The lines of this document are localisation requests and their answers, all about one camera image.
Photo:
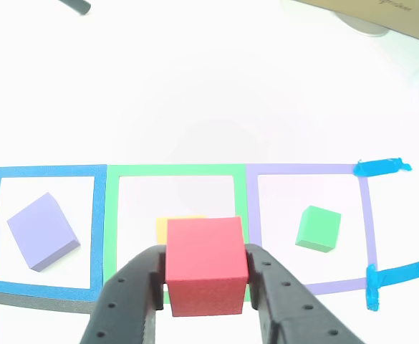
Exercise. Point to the green square frame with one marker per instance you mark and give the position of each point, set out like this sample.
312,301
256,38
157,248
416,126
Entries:
110,222

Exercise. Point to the blue square frame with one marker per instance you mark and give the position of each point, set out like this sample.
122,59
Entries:
100,229

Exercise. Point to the small red cube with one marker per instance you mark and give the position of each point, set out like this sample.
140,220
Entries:
205,261

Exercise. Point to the grey metal rod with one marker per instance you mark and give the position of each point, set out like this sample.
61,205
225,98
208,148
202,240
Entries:
76,5

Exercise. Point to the green cube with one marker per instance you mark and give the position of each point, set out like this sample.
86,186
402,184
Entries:
318,227

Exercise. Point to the cardboard box polymaker logo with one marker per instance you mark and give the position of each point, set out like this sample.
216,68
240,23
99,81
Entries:
391,14

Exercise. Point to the blue tape strip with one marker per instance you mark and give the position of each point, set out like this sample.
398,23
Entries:
391,276
377,167

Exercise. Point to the large purple cube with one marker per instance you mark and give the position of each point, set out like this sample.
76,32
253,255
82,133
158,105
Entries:
41,229

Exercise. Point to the purple square frame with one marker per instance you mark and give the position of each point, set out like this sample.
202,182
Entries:
252,204

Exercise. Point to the orange cube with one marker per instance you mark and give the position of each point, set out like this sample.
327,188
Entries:
162,229

